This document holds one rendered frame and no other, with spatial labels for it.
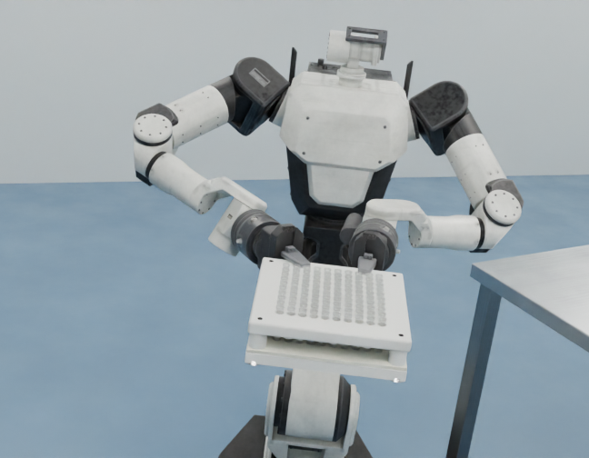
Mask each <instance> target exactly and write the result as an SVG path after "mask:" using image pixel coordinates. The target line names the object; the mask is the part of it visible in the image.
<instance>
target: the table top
mask: <svg viewBox="0 0 589 458"><path fill-rule="evenodd" d="M470 276H471V277H472V278H474V279H475V280H476V281H477V282H479V283H481V284H483V285H484V286H486V287H487V288H489V289H490V290H492V291H494V292H495V293H497V294H499V295H500V296H502V297H503V298H504V299H506V300H507V301H509V302H510V303H512V304H514V305H516V306H517V307H519V308H520V309H522V310H523V311H525V312H526V313H528V314H530V315H531V316H532V317H534V318H535V319H537V320H538V321H540V322H542V323H543V324H545V325H547V326H548V327H550V328H551V329H553V330H555V331H556V332H558V333H559V334H560V335H562V336H564V337H565V338H567V339H568V340H570V341H571V342H573V343H574V344H577V345H578V346H580V347H581V348H583V349H584V350H586V351H587V352H588V353H589V244H588V245H583V246H577V247H571V248H565V249H560V250H554V251H548V252H542V253H537V254H526V255H520V256H515V257H508V258H503V259H497V260H491V261H485V262H480V263H474V264H472V268H471V273H470Z"/></svg>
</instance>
